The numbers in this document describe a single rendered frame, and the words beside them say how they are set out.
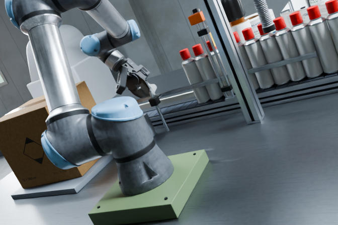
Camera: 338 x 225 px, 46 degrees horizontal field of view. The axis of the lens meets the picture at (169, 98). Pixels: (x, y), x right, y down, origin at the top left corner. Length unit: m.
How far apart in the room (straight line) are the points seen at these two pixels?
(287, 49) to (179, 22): 3.18
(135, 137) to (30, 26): 0.42
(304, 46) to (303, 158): 0.41
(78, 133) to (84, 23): 3.99
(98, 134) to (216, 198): 0.32
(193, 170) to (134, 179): 0.15
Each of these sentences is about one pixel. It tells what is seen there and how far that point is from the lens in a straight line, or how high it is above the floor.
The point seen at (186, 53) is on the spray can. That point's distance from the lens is 1.40.
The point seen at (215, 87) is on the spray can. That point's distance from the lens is 1.40.
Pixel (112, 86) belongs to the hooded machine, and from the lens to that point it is 4.63.
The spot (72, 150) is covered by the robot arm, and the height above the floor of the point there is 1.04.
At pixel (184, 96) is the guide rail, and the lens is 1.53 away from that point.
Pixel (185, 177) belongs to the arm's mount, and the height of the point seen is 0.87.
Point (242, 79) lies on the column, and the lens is 1.18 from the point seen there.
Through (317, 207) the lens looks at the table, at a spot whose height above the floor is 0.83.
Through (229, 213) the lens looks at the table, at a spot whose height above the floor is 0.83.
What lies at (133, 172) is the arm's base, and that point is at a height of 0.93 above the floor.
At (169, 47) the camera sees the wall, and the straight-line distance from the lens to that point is 4.51.
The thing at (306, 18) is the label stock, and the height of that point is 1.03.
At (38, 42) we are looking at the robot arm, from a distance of 1.13.
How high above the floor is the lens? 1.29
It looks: 14 degrees down
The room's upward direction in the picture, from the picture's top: 24 degrees counter-clockwise
